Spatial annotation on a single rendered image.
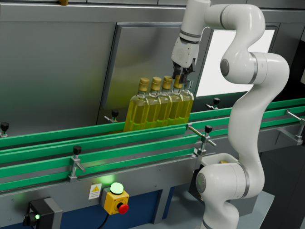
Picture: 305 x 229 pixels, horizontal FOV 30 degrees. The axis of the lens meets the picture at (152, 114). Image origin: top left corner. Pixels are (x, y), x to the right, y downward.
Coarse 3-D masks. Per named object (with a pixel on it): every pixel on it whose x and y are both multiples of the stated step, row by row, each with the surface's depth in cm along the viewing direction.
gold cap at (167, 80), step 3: (165, 78) 217; (168, 78) 217; (171, 78) 218; (165, 81) 218; (168, 81) 217; (171, 81) 218; (162, 84) 219; (165, 84) 218; (168, 84) 218; (162, 87) 219; (165, 87) 218; (168, 87) 218
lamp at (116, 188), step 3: (114, 183) 200; (117, 183) 200; (111, 186) 199; (114, 186) 198; (117, 186) 198; (120, 186) 199; (111, 189) 199; (114, 189) 198; (117, 189) 198; (120, 189) 198; (111, 192) 199; (114, 192) 198; (117, 192) 198; (120, 192) 199
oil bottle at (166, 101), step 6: (162, 96) 219; (168, 96) 220; (162, 102) 219; (168, 102) 221; (162, 108) 220; (168, 108) 222; (162, 114) 222; (168, 114) 224; (162, 120) 223; (156, 126) 223; (162, 126) 225
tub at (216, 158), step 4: (208, 156) 237; (212, 156) 238; (216, 156) 240; (220, 156) 241; (224, 156) 243; (228, 156) 242; (232, 156) 242; (204, 160) 236; (208, 160) 237; (212, 160) 239; (216, 160) 241; (220, 160) 242; (228, 160) 242; (232, 160) 241; (236, 160) 239; (204, 164) 231
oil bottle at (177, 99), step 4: (168, 92) 225; (172, 92) 224; (172, 96) 223; (176, 96) 223; (180, 96) 224; (172, 100) 222; (176, 100) 223; (180, 100) 224; (172, 104) 223; (176, 104) 224; (180, 104) 225; (172, 108) 224; (176, 108) 225; (180, 108) 226; (172, 112) 225; (176, 112) 226; (168, 116) 225; (172, 116) 226; (176, 116) 227; (168, 120) 226; (172, 120) 227; (176, 120) 228; (168, 124) 227; (172, 124) 228
